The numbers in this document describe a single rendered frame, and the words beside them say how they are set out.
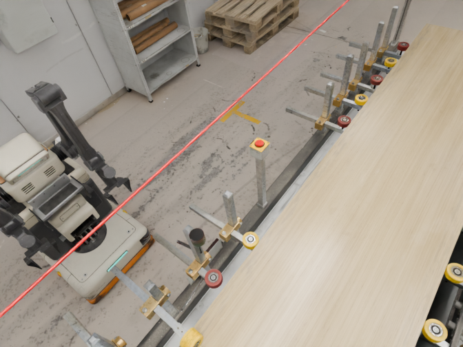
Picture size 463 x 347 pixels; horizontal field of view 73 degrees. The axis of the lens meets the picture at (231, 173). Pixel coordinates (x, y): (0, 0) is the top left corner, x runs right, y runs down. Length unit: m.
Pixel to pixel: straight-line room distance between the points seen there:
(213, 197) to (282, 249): 1.39
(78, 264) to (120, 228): 0.36
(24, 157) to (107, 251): 1.06
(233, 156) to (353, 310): 2.00
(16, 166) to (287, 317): 1.34
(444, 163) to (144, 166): 2.47
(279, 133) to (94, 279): 2.12
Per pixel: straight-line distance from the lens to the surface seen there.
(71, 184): 1.88
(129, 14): 3.62
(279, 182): 1.98
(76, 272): 2.52
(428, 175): 1.94
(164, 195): 2.94
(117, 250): 2.46
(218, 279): 1.48
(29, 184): 1.82
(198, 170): 3.03
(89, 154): 1.60
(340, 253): 1.56
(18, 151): 1.70
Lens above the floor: 2.29
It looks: 51 degrees down
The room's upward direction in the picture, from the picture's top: 9 degrees counter-clockwise
